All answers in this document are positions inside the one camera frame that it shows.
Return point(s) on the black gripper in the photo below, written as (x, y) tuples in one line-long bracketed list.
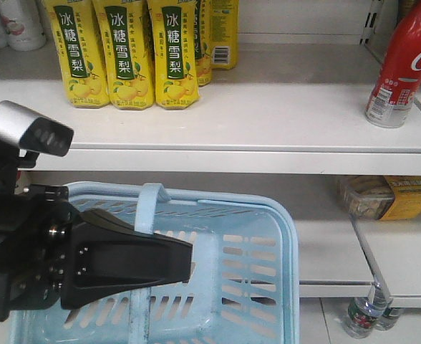
[(104, 255)]

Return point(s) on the light blue plastic basket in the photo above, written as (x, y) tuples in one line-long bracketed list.
[(244, 275)]

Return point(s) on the red coke aluminium bottle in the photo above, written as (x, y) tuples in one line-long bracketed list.
[(399, 77)]

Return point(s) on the yellow pear drink bottle middle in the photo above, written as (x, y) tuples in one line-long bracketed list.
[(128, 48)]

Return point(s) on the yellow pear drink bottle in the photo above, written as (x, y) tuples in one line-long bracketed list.
[(176, 81), (79, 47), (128, 48)]

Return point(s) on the yellow pear drink bottle left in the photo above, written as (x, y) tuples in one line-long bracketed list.
[(79, 47)]

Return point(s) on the yellow pear drink bottle right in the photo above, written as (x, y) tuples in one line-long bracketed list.
[(176, 81)]

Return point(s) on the white metal shelving unit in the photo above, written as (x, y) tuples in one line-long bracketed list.
[(284, 123)]

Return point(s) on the water bottle green label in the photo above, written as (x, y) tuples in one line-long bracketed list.
[(363, 312)]

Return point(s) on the clear cookie box yellow label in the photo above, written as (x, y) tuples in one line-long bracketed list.
[(381, 198)]

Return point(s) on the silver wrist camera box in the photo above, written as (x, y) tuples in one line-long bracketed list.
[(24, 128)]

